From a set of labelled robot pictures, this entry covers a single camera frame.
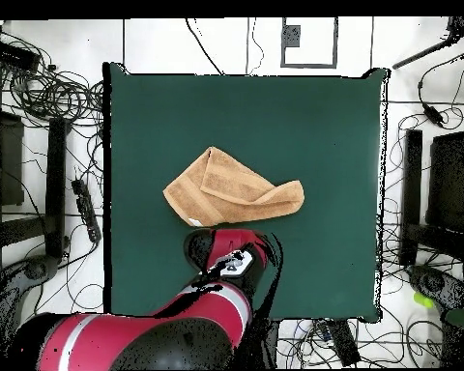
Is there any tan terry towel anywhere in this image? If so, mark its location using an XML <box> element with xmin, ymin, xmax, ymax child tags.
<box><xmin>162</xmin><ymin>145</ymin><xmax>305</xmax><ymax>228</ymax></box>

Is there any black flat device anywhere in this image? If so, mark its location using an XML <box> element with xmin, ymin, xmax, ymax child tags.
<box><xmin>326</xmin><ymin>319</ymin><xmax>362</xmax><ymax>367</ymax></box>

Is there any dark flat panel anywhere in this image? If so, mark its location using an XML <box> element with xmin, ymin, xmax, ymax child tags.
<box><xmin>425</xmin><ymin>130</ymin><xmax>464</xmax><ymax>233</ymax></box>
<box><xmin>0</xmin><ymin>107</ymin><xmax>25</xmax><ymax>208</ymax></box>

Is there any dark green table cloth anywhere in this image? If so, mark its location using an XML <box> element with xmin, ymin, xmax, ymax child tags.
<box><xmin>101</xmin><ymin>61</ymin><xmax>390</xmax><ymax>324</ymax></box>

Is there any black power strip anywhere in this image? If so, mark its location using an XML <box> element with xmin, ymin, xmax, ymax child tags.
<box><xmin>71</xmin><ymin>178</ymin><xmax>102</xmax><ymax>244</ymax></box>

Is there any black L-shaped stand foot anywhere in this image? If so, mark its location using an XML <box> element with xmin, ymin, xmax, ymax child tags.
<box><xmin>399</xmin><ymin>128</ymin><xmax>464</xmax><ymax>266</ymax></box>
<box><xmin>0</xmin><ymin>117</ymin><xmax>68</xmax><ymax>259</ymax></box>

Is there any small grey square plate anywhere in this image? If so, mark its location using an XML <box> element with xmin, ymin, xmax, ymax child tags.
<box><xmin>280</xmin><ymin>24</ymin><xmax>302</xmax><ymax>48</ymax></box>

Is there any yellow-green ball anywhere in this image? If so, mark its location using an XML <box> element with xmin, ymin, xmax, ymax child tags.
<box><xmin>413</xmin><ymin>292</ymin><xmax>436</xmax><ymax>309</ymax></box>

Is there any black power adapter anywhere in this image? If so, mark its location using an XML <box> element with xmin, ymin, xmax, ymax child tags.
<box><xmin>422</xmin><ymin>104</ymin><xmax>446</xmax><ymax>128</ymax></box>

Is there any black rod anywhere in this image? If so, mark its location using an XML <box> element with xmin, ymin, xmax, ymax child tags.
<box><xmin>391</xmin><ymin>16</ymin><xmax>464</xmax><ymax>71</ymax></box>

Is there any black electronics box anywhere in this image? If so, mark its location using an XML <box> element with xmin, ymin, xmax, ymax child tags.
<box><xmin>0</xmin><ymin>39</ymin><xmax>42</xmax><ymax>72</ymax></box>

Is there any grey square floor frame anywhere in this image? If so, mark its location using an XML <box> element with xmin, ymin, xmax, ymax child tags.
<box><xmin>280</xmin><ymin>16</ymin><xmax>339</xmax><ymax>70</ymax></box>

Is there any tangled black cable bundle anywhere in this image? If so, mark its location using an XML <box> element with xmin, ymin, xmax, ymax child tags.
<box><xmin>0</xmin><ymin>22</ymin><xmax>104</xmax><ymax>128</ymax></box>

